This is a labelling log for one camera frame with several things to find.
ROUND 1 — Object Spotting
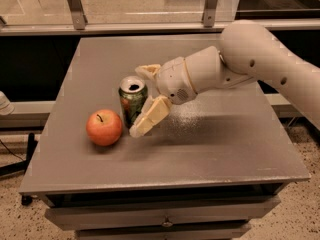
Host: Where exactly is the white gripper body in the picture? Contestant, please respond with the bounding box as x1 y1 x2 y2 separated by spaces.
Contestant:
155 57 197 105

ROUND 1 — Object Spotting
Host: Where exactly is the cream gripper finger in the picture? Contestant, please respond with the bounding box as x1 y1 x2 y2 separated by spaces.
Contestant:
129 95 172 138
135 64 161 81

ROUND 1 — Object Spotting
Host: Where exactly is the green soda can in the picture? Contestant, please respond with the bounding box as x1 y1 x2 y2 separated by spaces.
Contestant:
118 76 148 128

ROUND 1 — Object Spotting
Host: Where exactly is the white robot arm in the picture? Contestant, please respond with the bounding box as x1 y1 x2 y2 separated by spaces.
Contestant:
130 20 320 138

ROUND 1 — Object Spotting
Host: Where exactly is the red apple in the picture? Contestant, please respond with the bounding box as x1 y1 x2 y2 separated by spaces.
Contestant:
86 109 122 146

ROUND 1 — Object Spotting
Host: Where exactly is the grey drawer cabinet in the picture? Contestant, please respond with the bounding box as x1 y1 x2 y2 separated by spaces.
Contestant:
20 35 309 240

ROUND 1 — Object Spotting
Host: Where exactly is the round drawer lock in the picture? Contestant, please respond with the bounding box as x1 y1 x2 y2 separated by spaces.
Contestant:
162 220 173 228

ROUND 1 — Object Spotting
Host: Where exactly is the white object at left edge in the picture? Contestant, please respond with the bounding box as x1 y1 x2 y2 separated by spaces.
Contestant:
0 91 14 116

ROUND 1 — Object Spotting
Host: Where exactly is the black stand base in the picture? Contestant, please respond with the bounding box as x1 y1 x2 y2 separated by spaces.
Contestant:
0 133 38 206

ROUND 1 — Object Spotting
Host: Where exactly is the left metal railing post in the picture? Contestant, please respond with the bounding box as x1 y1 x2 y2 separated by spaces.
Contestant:
67 0 87 30

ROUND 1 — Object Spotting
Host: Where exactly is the metal railing post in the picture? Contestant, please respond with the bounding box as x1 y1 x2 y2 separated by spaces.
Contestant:
67 0 87 30
202 0 218 28

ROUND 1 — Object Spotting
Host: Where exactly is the right metal railing post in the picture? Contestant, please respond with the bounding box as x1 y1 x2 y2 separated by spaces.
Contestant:
202 0 218 28

